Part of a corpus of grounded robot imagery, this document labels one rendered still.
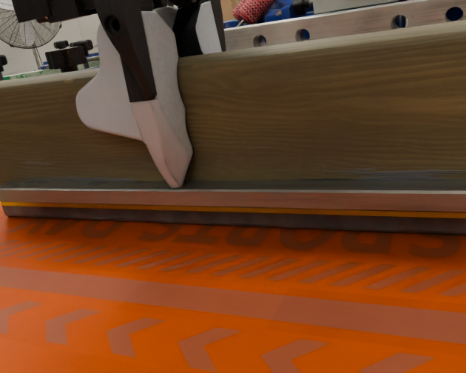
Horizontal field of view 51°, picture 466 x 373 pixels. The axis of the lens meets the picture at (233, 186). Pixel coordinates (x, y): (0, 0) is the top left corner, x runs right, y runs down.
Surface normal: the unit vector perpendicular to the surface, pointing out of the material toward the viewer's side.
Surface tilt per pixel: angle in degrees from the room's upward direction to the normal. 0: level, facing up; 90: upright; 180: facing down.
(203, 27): 88
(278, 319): 0
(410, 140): 91
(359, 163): 91
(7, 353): 0
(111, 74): 83
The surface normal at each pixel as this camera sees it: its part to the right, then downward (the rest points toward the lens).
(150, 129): -0.34, 0.58
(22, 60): 0.90, 0.00
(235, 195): -0.40, 0.39
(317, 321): -0.16, -0.93
